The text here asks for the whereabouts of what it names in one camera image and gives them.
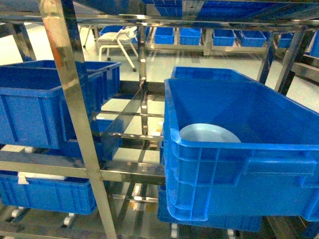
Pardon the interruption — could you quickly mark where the light blue round tray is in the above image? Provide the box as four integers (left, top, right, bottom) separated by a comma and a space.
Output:
180, 123, 241, 143

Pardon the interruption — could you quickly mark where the blue bin lower layer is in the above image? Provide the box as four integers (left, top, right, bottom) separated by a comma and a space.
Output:
0, 171, 97, 215

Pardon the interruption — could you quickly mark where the blue bin holding tray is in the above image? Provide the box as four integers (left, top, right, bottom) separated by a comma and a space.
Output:
163, 79, 319, 222

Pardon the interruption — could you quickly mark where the stainless steel right shelf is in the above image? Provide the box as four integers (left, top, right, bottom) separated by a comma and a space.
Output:
0, 0, 319, 239

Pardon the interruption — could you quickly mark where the blue bin background row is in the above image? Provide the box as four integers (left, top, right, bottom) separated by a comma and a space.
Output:
155, 27, 174, 44

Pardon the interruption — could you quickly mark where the white folding chair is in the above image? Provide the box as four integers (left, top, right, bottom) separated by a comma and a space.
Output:
96, 25, 139, 72

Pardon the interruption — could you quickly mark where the white wrapped roll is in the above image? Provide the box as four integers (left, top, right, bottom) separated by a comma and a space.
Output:
17, 172, 66, 185

